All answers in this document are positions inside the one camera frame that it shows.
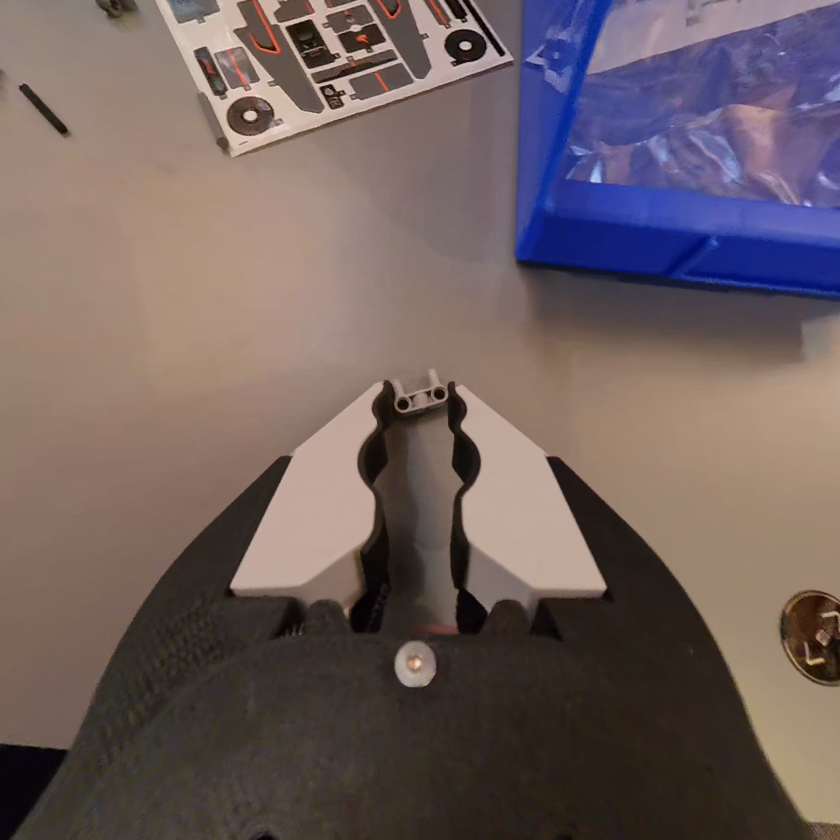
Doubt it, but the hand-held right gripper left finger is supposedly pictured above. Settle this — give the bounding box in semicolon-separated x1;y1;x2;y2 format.
230;381;395;624

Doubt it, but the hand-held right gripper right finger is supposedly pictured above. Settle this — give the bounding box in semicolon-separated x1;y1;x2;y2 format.
448;382;606;611

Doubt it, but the light grey lego connector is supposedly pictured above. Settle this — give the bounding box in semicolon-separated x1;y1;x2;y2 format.
394;369;450;416

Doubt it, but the dark grey lego pin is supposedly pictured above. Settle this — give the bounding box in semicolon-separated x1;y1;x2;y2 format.
197;92;232;153

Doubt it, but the lego sticker sheet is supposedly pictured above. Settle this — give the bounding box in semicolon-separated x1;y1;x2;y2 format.
154;0;515;157

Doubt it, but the black lego axle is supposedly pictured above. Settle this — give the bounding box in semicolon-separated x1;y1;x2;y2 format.
18;82;70;138

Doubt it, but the blue plastic bin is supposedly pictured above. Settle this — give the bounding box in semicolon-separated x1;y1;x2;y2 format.
515;0;840;299

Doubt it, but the round metal disc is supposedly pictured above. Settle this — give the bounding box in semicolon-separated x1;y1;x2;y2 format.
780;589;840;687

